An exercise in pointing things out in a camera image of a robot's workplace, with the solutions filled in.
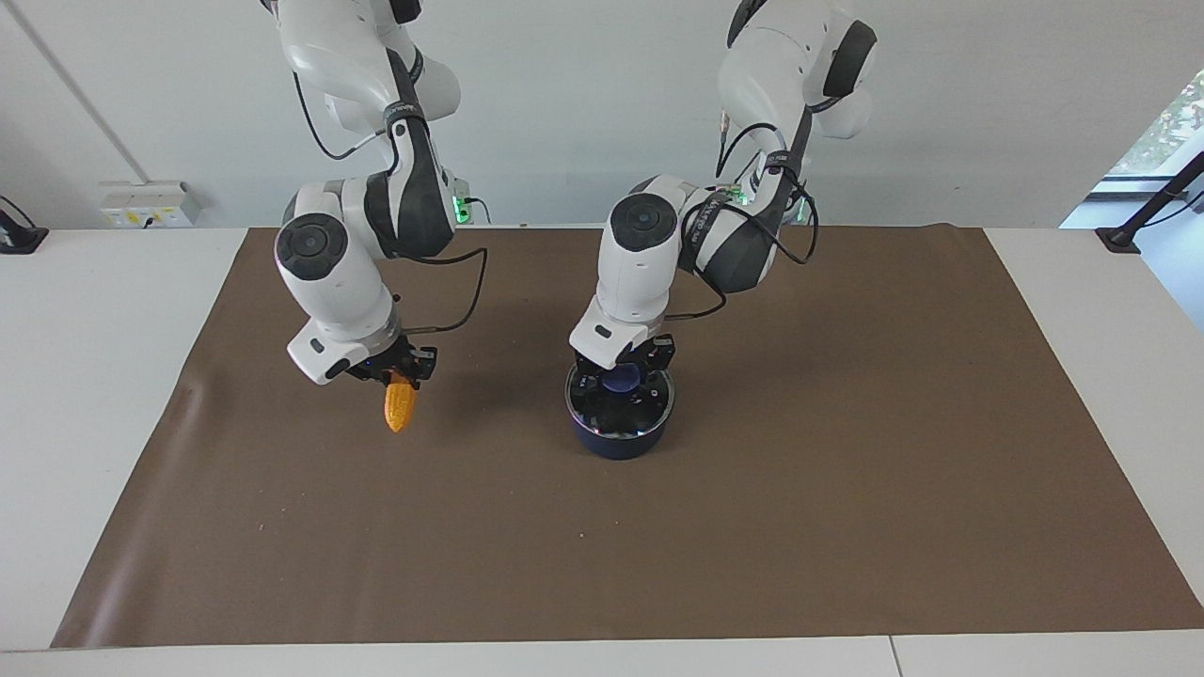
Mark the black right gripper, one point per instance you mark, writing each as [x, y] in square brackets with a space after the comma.
[400, 355]

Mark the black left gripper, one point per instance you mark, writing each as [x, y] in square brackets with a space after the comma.
[654, 355]

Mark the yellow corn cob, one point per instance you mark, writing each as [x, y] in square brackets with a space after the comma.
[401, 409]

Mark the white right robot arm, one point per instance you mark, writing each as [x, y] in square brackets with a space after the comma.
[329, 273]

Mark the window with green view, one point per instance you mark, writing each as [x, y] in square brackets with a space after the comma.
[1176, 122]

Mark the glass lid purple knob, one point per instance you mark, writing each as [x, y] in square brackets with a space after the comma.
[616, 418]

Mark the black table clamp stand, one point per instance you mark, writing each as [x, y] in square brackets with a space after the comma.
[1119, 237]

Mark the white wall power outlet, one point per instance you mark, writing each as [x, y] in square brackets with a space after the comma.
[150, 205]

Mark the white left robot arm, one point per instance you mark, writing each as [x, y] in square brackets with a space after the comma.
[640, 273]

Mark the brown paper table mat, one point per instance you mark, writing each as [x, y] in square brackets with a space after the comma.
[752, 527]

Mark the black table clamp mount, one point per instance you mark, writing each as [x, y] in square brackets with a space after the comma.
[19, 240]

